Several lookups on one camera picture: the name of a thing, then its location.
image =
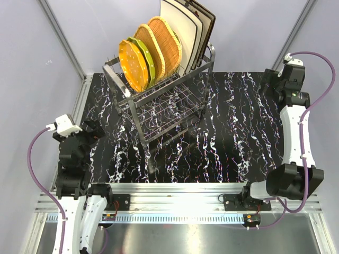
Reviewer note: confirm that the woven wicker tray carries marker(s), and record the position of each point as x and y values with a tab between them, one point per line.
168	43
145	34

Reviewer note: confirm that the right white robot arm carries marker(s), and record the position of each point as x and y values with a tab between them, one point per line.
297	177

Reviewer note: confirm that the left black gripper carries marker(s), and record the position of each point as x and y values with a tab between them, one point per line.
96	133

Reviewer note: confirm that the white middle square plate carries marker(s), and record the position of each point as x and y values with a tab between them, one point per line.
199	21

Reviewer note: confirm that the cream black-rimmed square plate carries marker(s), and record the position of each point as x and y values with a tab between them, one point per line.
181	20

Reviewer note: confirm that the stainless steel dish rack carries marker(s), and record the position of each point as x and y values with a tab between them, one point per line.
166	110

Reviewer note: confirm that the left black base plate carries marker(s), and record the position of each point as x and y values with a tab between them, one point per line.
119	201

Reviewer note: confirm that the green polka dot plate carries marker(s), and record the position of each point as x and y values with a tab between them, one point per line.
148	59

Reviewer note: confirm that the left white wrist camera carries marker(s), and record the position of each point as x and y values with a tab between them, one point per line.
64	125

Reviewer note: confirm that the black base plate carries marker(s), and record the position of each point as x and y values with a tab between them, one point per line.
119	201
234	202

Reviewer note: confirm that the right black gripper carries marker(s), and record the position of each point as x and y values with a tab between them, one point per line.
269	77

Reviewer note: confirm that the orange polka dot plate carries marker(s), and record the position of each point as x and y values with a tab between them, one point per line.
133	65

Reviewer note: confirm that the dark brown square plate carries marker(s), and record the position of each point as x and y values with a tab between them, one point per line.
208	20

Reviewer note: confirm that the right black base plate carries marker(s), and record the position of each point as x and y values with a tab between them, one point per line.
234	202

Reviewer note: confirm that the aluminium mounting rail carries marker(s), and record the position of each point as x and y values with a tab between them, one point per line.
190	203

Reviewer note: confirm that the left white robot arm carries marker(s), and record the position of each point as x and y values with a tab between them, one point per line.
80	202

